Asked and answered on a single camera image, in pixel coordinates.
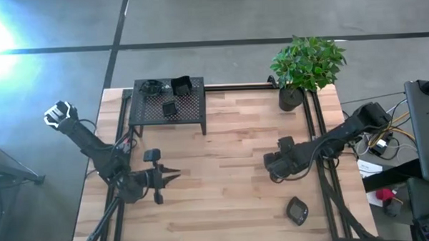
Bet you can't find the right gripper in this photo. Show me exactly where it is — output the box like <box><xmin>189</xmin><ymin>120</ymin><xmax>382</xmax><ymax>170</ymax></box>
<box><xmin>262</xmin><ymin>135</ymin><xmax>297</xmax><ymax>183</ymax></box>

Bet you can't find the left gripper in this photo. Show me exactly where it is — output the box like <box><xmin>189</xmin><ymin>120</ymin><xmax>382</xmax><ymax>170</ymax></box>
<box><xmin>138</xmin><ymin>147</ymin><xmax>183</xmax><ymax>206</ymax></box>

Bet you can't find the black leaf-shaped mini plate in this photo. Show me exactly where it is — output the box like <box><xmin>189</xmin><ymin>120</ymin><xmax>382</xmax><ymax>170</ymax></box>
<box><xmin>285</xmin><ymin>195</ymin><xmax>310</xmax><ymax>227</ymax></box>
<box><xmin>138</xmin><ymin>79</ymin><xmax>164</xmax><ymax>98</ymax></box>

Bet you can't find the black wavy square mini plate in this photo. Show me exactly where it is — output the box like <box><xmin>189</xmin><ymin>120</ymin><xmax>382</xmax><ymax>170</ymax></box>
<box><xmin>169</xmin><ymin>75</ymin><xmax>194</xmax><ymax>97</ymax></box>

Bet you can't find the black plant pot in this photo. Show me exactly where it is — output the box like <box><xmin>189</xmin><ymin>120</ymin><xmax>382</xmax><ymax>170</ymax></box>
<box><xmin>277</xmin><ymin>85</ymin><xmax>307</xmax><ymax>112</ymax></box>

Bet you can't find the black perforated metal shelf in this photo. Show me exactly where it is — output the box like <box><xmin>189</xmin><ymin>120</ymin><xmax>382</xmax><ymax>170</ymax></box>
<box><xmin>126</xmin><ymin>77</ymin><xmax>208</xmax><ymax>139</ymax></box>

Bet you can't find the green leafy plant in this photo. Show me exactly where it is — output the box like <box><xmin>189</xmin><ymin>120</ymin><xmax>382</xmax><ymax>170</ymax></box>
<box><xmin>268</xmin><ymin>32</ymin><xmax>349</xmax><ymax>94</ymax></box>

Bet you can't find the small red object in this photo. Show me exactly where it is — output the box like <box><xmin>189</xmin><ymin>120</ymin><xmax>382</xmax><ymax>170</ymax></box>
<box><xmin>375</xmin><ymin>187</ymin><xmax>395</xmax><ymax>202</ymax></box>

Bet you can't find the dark grey monitor panel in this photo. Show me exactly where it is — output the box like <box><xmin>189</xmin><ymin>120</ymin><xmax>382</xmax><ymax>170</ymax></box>
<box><xmin>403</xmin><ymin>79</ymin><xmax>429</xmax><ymax>185</ymax></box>

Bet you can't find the black aluminium table frame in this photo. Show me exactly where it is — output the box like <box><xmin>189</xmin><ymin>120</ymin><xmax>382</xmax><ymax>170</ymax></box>
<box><xmin>64</xmin><ymin>78</ymin><xmax>380</xmax><ymax>241</ymax></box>

